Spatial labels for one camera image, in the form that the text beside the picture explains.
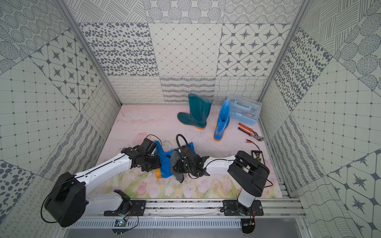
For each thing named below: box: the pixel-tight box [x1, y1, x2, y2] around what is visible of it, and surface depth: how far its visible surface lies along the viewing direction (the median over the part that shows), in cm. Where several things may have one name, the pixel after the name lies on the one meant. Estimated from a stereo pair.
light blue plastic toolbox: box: [226, 95, 262, 126], surface depth 106 cm
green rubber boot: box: [177, 93, 213, 130], surface depth 95 cm
